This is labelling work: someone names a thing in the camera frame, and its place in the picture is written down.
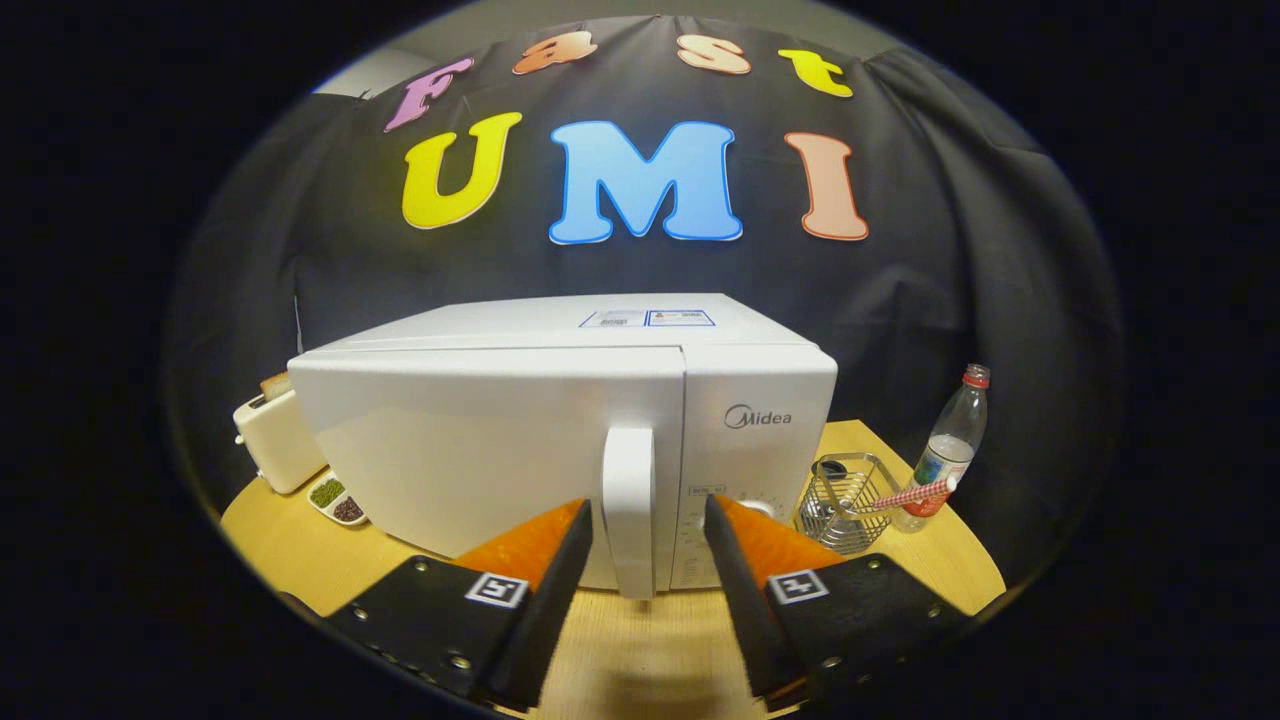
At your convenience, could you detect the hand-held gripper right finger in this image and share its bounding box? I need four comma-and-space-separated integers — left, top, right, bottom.
703, 493, 971, 714

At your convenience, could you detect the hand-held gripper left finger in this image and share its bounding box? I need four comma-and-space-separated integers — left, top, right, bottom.
325, 498, 595, 714

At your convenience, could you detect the white toaster oven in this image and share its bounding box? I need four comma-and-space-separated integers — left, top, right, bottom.
287, 293, 839, 601

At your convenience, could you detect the cream pop-up toaster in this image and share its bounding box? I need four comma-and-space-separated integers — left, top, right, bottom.
233, 372, 329, 496

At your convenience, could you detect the red checked stick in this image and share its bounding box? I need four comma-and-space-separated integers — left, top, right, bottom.
872, 476, 958, 512

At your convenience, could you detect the white divided bean dish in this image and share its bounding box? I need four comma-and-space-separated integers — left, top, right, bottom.
306, 470, 369, 528

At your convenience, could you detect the clear plastic water bottle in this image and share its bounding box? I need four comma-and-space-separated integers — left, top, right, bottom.
893, 364, 991, 533

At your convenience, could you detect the black backdrop cloth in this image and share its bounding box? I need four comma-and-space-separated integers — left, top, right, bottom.
165, 15, 1126, 591

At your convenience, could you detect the metal wire basket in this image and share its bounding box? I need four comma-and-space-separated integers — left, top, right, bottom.
797, 453, 901, 556

